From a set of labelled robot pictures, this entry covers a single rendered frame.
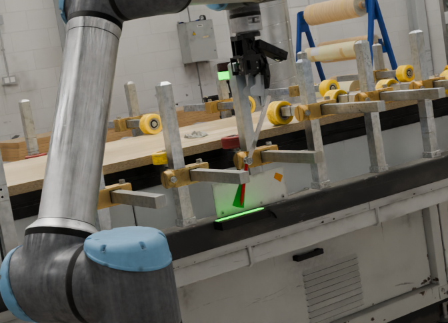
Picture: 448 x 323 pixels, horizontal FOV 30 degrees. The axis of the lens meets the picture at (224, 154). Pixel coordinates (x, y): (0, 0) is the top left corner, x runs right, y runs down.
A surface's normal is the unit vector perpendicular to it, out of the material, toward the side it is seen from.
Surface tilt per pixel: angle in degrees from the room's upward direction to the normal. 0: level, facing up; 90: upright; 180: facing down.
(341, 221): 90
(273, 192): 90
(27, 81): 90
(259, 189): 90
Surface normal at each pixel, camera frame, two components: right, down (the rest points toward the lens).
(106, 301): -0.48, 0.22
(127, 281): -0.01, 0.11
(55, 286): -0.48, -0.06
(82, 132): 0.31, -0.28
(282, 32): 0.61, 0.00
